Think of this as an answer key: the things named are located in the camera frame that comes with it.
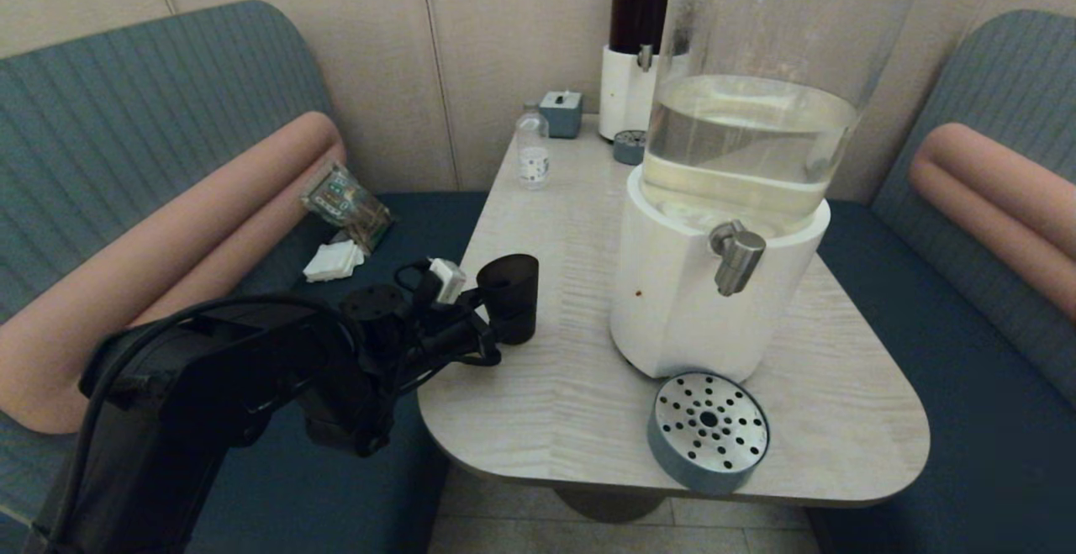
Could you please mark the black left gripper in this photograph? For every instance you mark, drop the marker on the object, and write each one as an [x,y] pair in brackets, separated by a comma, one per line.
[450,331]

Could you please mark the black tapered cup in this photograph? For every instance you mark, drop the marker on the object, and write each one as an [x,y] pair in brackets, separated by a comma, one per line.
[511,302]

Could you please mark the metal dispenser tap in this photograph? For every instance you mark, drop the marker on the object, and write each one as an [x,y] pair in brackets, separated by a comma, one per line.
[738,255]

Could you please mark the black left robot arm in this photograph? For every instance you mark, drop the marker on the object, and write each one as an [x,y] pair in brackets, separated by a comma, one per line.
[227,394]

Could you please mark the white napkin stack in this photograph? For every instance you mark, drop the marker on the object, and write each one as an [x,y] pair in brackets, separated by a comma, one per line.
[332,261]

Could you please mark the small clear plastic bottle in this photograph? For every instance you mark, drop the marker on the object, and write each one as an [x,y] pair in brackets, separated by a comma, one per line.
[533,159]

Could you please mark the green snack packet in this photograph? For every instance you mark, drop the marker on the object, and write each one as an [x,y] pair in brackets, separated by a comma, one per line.
[345,197]

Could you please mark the blue-grey square box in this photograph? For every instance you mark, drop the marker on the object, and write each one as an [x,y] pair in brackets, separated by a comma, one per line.
[561,113]

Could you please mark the small round drip tray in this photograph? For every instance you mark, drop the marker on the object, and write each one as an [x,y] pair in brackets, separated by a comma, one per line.
[629,149]

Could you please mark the large round perforated drip tray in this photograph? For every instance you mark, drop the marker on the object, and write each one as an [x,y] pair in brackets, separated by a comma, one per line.
[709,432]

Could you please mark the pink bolster cushion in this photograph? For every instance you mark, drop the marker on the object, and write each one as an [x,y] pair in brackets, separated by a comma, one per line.
[168,243]
[992,192]

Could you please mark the dark drink dispenser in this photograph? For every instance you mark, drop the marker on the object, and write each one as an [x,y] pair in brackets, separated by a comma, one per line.
[635,24]

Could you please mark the large clear water dispenser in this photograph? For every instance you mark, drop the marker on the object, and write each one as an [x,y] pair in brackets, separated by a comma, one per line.
[756,117]

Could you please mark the teal bench with wooden base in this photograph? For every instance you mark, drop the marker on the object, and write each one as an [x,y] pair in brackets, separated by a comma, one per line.
[168,75]
[992,419]

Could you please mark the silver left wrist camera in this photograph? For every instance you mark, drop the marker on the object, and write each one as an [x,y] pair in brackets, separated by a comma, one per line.
[447,279]

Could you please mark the gold table pedestal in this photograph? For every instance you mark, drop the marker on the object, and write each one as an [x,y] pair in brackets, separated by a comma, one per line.
[609,503]

